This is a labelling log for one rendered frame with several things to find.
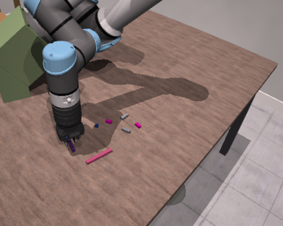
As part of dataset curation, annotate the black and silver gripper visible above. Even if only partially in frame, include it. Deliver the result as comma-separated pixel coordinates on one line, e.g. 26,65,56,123
47,86,84,146

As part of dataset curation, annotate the pink rod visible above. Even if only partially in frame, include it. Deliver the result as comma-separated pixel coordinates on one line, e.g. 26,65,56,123
86,148,113,165

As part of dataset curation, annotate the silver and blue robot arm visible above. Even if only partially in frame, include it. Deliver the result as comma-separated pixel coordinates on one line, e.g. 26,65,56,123
24,0,162,96

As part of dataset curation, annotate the grey rod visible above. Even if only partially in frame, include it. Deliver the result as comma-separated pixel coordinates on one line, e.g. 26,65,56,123
122,127,131,134
120,113,128,120

